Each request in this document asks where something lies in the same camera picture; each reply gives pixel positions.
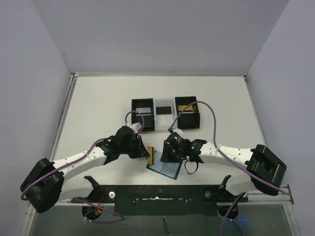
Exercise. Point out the black bin with gold card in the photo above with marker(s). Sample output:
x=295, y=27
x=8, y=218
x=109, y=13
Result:
x=187, y=121

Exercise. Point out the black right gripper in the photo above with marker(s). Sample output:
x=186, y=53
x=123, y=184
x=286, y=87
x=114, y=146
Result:
x=168, y=151

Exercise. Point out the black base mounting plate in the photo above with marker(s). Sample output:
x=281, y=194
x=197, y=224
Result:
x=161, y=200

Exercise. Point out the aluminium left side rail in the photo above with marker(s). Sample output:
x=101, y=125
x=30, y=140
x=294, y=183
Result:
x=64, y=112

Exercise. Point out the white middle bin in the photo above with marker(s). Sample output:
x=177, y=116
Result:
x=163, y=122

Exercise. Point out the black card from holder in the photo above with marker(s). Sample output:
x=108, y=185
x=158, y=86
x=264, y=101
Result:
x=165, y=110

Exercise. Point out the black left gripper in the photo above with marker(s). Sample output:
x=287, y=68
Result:
x=139, y=148

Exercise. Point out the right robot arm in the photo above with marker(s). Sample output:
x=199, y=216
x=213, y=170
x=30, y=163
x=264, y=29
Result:
x=263, y=170

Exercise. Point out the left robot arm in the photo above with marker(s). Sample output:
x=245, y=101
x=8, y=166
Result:
x=46, y=184

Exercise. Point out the silver credit card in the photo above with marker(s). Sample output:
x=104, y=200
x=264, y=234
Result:
x=144, y=111

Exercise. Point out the blue leather card holder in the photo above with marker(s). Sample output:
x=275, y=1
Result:
x=167, y=169

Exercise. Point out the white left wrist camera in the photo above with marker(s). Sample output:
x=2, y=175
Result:
x=136, y=127

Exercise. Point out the black bin with silver card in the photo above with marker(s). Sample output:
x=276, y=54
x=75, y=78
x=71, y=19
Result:
x=149, y=121

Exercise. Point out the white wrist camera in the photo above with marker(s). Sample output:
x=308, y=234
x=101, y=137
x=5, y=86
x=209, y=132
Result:
x=136, y=127
x=177, y=130

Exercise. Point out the gold striped card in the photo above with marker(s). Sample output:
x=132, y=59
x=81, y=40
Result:
x=151, y=158

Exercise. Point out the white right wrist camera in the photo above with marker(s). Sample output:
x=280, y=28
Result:
x=177, y=130

